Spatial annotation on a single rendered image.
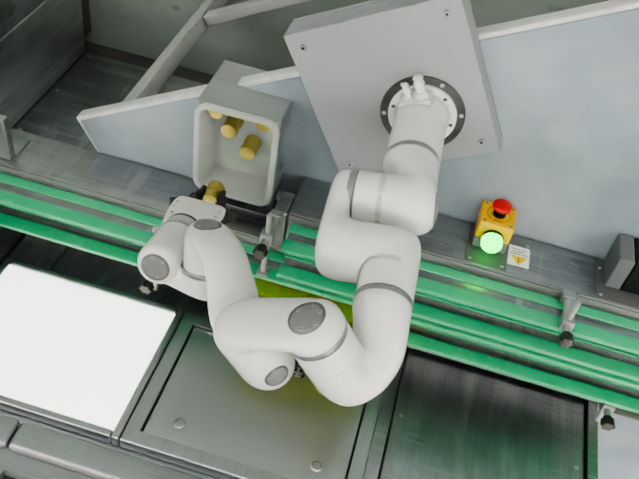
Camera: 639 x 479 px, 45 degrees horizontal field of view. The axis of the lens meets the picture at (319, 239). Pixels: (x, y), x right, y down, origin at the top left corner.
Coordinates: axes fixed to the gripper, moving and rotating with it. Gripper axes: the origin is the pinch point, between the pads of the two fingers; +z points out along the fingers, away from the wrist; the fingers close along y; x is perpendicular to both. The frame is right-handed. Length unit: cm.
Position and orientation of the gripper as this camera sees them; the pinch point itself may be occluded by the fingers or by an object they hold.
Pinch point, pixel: (210, 198)
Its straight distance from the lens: 155.0
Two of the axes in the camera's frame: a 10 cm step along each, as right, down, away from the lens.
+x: 1.9, -8.5, -4.9
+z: 2.0, -4.5, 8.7
